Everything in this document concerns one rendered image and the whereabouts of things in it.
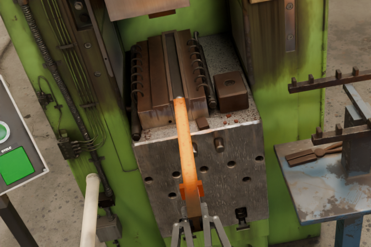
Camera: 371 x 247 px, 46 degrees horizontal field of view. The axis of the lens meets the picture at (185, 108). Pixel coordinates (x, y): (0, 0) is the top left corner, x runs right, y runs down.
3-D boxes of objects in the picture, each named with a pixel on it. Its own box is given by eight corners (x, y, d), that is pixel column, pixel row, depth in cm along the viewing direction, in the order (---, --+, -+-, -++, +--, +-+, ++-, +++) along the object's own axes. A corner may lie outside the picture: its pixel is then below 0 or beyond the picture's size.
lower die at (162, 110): (208, 117, 129) (205, 94, 123) (142, 129, 129) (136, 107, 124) (192, 47, 162) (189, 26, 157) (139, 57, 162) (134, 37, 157)
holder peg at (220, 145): (225, 152, 124) (224, 145, 123) (216, 154, 124) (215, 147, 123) (223, 143, 127) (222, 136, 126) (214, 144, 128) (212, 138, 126)
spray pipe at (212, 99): (218, 108, 127) (217, 100, 125) (208, 109, 127) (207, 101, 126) (202, 49, 154) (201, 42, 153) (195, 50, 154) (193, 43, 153)
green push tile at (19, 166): (35, 171, 113) (21, 145, 112) (6, 185, 110) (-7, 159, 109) (34, 170, 115) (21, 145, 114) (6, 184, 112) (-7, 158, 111)
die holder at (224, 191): (269, 218, 151) (262, 120, 124) (161, 239, 152) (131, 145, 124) (238, 118, 195) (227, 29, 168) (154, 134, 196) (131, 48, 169)
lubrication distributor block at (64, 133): (84, 163, 149) (72, 134, 141) (67, 167, 149) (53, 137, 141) (85, 156, 152) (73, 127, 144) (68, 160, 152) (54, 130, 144)
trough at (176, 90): (189, 101, 124) (188, 97, 124) (170, 104, 125) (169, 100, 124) (176, 32, 158) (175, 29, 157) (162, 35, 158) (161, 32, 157)
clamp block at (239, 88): (249, 109, 128) (248, 91, 124) (221, 114, 129) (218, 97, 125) (241, 86, 138) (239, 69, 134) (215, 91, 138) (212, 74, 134)
